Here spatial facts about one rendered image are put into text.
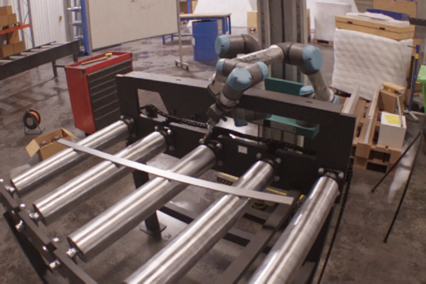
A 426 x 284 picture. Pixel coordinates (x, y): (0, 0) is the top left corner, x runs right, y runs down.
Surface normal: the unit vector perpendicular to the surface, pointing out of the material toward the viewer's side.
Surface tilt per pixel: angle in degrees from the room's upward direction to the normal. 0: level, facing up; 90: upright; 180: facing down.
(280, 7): 90
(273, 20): 90
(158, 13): 90
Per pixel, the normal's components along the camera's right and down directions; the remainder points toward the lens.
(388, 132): -0.51, 0.36
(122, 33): 0.52, 0.31
